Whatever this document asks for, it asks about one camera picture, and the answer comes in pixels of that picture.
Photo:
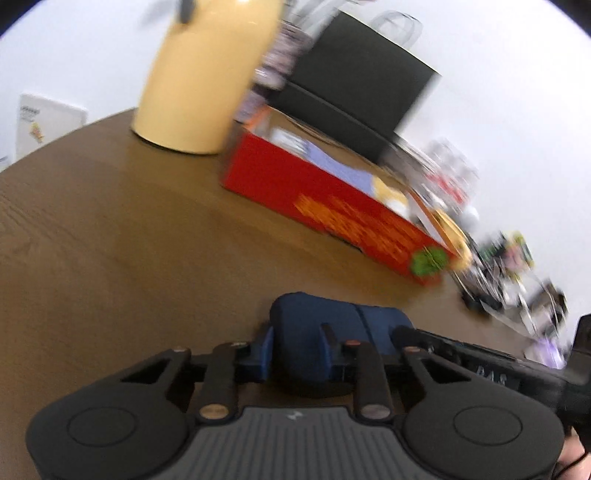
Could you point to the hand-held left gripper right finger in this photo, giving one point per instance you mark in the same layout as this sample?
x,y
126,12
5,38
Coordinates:
x,y
331,357

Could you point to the yellow white plush toy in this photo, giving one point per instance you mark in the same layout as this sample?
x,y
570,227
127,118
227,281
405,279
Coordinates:
x,y
392,194

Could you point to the white purple tissue pack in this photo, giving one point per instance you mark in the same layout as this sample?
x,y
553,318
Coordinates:
x,y
545,348

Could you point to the yellow mug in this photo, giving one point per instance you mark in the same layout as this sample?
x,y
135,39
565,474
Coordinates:
x,y
455,235

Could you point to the red cardboard box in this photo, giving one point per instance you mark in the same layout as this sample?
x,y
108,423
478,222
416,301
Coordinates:
x,y
286,184

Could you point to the purple fuzzy vase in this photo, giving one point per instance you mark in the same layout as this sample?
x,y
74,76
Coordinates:
x,y
277,60

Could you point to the white plastic container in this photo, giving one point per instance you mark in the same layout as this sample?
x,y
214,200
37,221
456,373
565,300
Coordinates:
x,y
286,138

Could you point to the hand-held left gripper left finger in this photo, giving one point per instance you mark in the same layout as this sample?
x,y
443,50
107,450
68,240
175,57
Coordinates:
x,y
265,350

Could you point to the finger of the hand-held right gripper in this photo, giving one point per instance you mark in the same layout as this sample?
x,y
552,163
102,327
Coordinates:
x,y
434,344

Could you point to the person's right forearm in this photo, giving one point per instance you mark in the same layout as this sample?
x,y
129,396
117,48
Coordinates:
x,y
575,459

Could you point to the white paper card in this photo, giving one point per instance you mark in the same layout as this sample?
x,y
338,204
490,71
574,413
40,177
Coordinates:
x,y
51,124

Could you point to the black paper bag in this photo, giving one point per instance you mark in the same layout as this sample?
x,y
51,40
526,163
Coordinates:
x,y
360,78

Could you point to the purple knitted cloth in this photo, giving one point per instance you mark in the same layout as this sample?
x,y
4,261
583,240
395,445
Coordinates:
x,y
332,166

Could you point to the yellow thermos jug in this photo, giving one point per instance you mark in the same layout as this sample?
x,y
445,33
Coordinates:
x,y
198,83

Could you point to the yellow pink snack bag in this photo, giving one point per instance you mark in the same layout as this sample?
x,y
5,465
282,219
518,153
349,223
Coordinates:
x,y
519,251

